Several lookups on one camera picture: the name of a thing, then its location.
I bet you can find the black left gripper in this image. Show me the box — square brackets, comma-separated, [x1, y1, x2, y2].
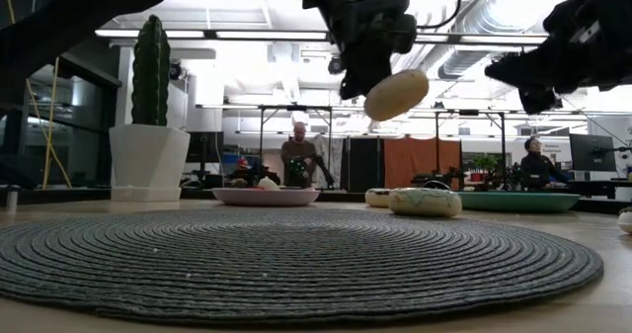
[300, 0, 396, 102]

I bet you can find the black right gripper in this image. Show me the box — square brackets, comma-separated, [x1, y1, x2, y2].
[483, 39, 593, 117]

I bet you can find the large purple drizzled donut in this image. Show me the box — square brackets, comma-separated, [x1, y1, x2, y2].
[363, 68, 431, 123]

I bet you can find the large chocolate sprinkled donut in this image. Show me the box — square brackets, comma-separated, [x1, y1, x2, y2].
[364, 188, 394, 208]

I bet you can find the large green iced donut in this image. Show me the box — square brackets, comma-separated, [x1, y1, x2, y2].
[387, 187, 464, 219]

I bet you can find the white patterned cloth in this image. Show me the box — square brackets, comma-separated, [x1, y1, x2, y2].
[315, 134, 345, 189]

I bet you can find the black partition panel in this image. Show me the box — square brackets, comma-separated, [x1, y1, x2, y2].
[340, 135, 385, 194]

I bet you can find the green potted plant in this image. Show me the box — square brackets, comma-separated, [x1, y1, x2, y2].
[468, 153, 500, 184]

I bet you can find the person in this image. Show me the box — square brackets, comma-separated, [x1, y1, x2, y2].
[519, 135, 569, 191]
[279, 121, 337, 190]

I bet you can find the orange curtain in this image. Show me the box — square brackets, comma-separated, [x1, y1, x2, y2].
[383, 137, 463, 191]

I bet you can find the long ceiling light strip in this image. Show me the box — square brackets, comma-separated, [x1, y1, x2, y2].
[93, 28, 549, 46]

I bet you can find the black computer monitor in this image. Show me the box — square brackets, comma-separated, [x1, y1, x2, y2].
[569, 133, 617, 173]
[186, 130, 224, 165]

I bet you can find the teal plate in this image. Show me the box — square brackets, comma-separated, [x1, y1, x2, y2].
[456, 190, 582, 213]

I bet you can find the lavender plate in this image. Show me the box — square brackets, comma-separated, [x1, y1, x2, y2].
[211, 187, 322, 208]

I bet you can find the round grey woven placemat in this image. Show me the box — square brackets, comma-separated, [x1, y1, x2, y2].
[0, 208, 605, 327]

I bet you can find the green cactus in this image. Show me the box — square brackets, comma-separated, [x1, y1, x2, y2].
[130, 14, 172, 127]

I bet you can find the white plant pot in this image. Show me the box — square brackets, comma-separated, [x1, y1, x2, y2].
[108, 124, 192, 204]

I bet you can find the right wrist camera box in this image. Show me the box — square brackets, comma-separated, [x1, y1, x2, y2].
[542, 0, 601, 42]

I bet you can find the yellow extension cable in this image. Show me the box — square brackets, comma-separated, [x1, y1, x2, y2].
[19, 36, 73, 191]

